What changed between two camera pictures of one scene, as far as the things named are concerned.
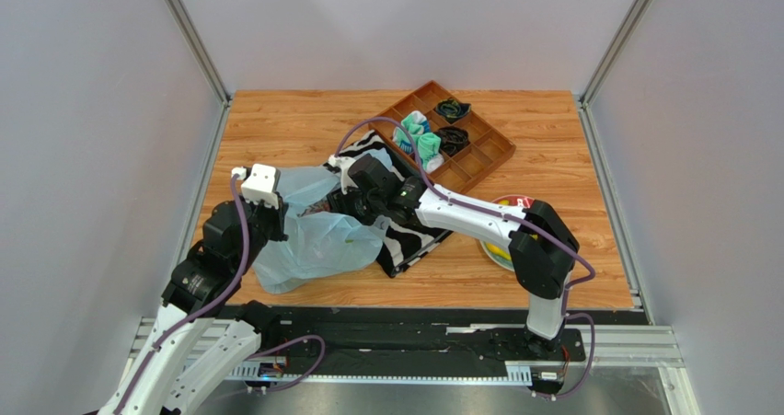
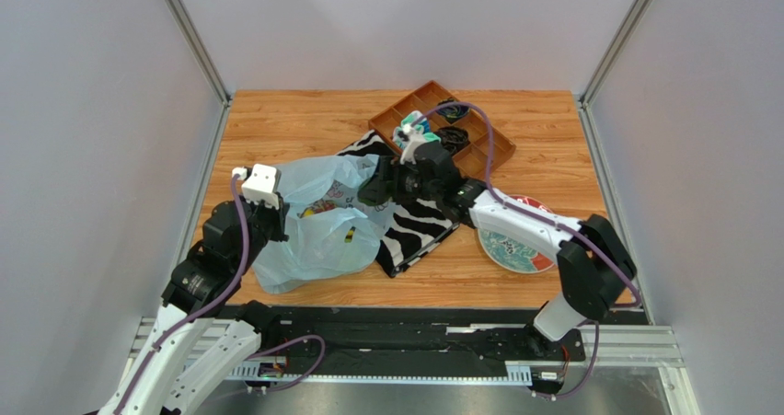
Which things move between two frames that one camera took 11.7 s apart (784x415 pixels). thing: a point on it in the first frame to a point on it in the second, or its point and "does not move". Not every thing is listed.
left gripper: (278, 213) does not move
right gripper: (341, 201) to (387, 181)
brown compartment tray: (469, 146) does not move
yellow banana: (498, 250) to (307, 212)
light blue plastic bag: (316, 241) does not move
